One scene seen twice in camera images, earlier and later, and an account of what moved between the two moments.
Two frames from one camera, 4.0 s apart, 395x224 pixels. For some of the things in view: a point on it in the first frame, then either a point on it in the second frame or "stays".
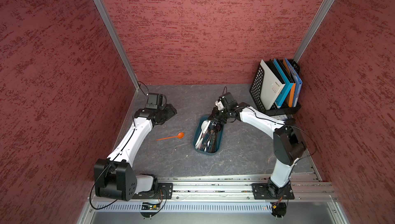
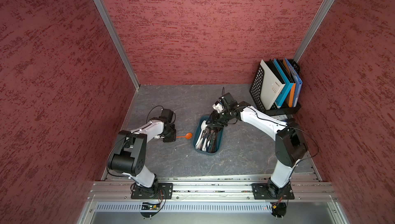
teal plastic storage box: (197, 132) stays
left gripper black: (171, 111) → (172, 138)
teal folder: (287, 88) stays
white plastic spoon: (202, 127) stays
